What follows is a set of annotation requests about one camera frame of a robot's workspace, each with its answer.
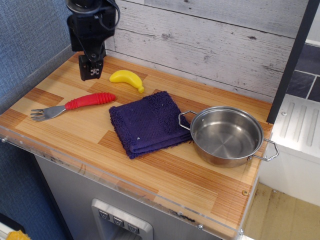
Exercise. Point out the silver dispenser panel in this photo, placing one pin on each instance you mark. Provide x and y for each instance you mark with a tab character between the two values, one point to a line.
115	224

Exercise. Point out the yellow object bottom left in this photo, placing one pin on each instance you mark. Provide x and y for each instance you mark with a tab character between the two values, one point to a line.
17	235

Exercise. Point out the red handled metal fork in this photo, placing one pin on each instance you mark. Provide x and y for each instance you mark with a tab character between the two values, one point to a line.
83	101

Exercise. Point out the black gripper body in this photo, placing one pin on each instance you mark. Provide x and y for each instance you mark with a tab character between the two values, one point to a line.
91	22

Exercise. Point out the yellow toy banana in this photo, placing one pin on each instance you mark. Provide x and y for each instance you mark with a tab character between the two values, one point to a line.
128	77

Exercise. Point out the purple folded cloth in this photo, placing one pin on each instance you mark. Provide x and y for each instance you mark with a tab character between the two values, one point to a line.
148	125

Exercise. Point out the stainless steel pot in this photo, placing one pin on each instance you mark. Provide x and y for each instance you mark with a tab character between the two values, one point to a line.
225	136

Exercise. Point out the grey toy cabinet front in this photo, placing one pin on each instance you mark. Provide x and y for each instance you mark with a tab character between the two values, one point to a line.
73	192

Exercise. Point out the black post right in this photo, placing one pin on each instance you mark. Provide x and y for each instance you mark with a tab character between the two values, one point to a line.
303	31

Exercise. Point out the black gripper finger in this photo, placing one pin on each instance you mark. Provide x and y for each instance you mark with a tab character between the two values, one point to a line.
84	68
96	68

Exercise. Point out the white toy sink unit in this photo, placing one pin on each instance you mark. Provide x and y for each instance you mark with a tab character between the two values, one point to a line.
296	131

